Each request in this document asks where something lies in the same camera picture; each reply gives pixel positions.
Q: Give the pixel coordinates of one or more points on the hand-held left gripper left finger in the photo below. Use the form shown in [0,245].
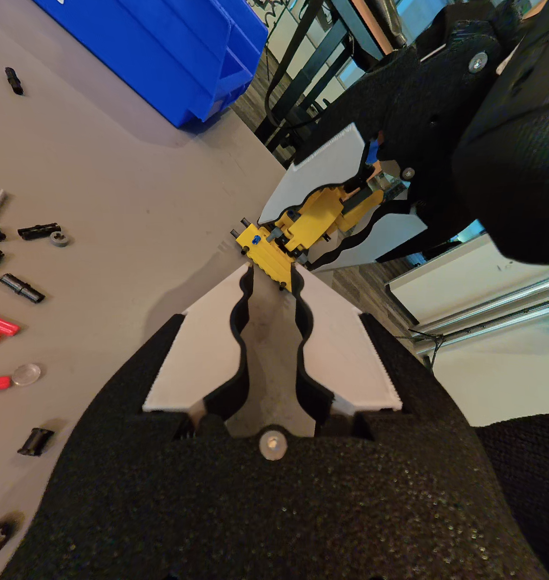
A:
[197,358]

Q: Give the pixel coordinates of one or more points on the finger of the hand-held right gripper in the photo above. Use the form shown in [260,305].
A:
[392,231]
[322,163]

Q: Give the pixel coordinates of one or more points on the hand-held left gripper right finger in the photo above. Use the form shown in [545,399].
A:
[347,358]

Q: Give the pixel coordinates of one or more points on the yellow toy brick assembly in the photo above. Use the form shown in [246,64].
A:
[310,220]

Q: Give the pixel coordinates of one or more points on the white low cabinet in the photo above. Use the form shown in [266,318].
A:
[474,267]

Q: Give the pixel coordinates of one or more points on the clear round disc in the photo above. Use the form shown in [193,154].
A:
[26,374]

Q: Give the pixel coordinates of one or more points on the grey round toy bush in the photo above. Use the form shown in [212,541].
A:
[59,239]

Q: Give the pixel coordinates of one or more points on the black toy pin connector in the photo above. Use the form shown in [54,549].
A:
[21,287]
[38,231]
[14,80]

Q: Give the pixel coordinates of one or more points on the blue plastic storage bin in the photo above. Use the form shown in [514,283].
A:
[165,50]

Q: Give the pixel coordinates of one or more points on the black round toy piece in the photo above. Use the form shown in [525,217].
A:
[0,534]

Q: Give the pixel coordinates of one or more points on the black frame table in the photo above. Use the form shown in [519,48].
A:
[320,59]

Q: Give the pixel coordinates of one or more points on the metal rail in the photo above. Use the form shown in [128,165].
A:
[492,312]

